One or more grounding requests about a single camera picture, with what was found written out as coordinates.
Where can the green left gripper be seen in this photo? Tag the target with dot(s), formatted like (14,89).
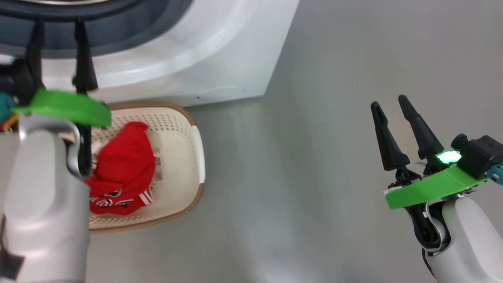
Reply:
(67,106)

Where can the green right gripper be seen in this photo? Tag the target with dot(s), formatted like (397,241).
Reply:
(428,188)

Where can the red number 23 jersey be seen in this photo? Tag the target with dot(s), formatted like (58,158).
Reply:
(122,169)

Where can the white front-load washing machine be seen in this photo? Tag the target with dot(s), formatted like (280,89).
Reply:
(235,47)

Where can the paper basket label sticker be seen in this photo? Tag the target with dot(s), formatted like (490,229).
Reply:
(158,165)

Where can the cream perforated laundry basket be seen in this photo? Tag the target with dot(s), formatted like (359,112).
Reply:
(180,157)

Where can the round white filter cover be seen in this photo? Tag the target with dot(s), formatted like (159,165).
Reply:
(222,93)

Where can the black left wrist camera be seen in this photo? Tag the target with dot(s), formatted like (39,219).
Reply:
(15,80)

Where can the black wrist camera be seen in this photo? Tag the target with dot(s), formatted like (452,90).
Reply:
(481,155)
(15,80)

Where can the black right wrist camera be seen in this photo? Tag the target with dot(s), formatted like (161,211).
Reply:
(481,155)

